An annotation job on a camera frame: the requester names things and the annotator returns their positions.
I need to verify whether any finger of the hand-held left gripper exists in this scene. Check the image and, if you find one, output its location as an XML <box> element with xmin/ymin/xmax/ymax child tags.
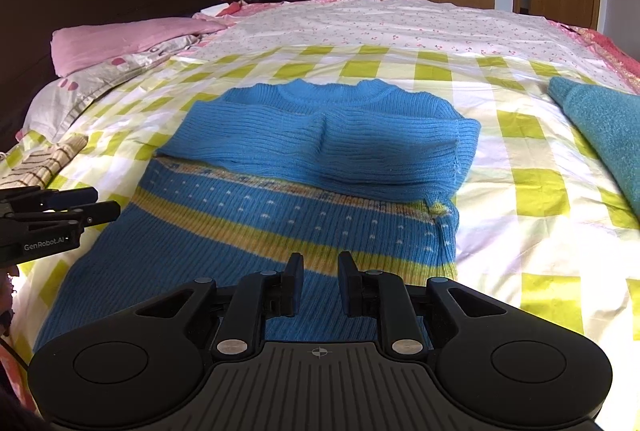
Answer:
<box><xmin>0</xmin><ymin>202</ymin><xmax>121</xmax><ymax>232</ymax></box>
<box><xmin>0</xmin><ymin>186</ymin><xmax>99</xmax><ymax>213</ymax></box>

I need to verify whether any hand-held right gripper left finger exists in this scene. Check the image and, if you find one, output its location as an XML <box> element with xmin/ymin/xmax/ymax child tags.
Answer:
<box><xmin>132</xmin><ymin>252</ymin><xmax>306</xmax><ymax>360</ymax></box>

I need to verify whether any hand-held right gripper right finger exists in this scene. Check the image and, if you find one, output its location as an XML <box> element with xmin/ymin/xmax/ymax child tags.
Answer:
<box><xmin>338</xmin><ymin>251</ymin><xmax>509</xmax><ymax>360</ymax></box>

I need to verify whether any blue striped knit sweater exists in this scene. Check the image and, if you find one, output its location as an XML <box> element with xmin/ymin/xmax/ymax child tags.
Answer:
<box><xmin>32</xmin><ymin>78</ymin><xmax>482</xmax><ymax>354</ymax></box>

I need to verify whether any grey patterned pillow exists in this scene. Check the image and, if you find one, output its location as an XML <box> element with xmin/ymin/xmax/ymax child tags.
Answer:
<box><xmin>15</xmin><ymin>34</ymin><xmax>211</xmax><ymax>142</ymax></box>

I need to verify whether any pink pillow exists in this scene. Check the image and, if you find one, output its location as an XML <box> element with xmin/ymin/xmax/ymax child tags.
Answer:
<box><xmin>51</xmin><ymin>17</ymin><xmax>228</xmax><ymax>78</ymax></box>

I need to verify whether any green white checked bedsheet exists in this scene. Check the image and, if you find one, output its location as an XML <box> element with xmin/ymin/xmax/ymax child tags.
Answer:
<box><xmin>0</xmin><ymin>44</ymin><xmax>640</xmax><ymax>431</ymax></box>

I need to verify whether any white floral bedsheet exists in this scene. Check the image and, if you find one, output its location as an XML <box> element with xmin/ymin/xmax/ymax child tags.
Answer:
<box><xmin>192</xmin><ymin>0</ymin><xmax>601</xmax><ymax>62</ymax></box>

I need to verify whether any folded teal fuzzy sweater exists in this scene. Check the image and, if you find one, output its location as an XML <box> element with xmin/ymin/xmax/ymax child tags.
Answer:
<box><xmin>548</xmin><ymin>76</ymin><xmax>640</xmax><ymax>219</ymax></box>

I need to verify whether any pink floral bedspread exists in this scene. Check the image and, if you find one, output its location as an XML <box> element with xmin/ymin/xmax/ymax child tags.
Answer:
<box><xmin>550</xmin><ymin>18</ymin><xmax>640</xmax><ymax>92</ymax></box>

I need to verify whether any black cable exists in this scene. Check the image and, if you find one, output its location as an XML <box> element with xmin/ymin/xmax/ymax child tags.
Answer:
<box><xmin>0</xmin><ymin>336</ymin><xmax>30</xmax><ymax>371</ymax></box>

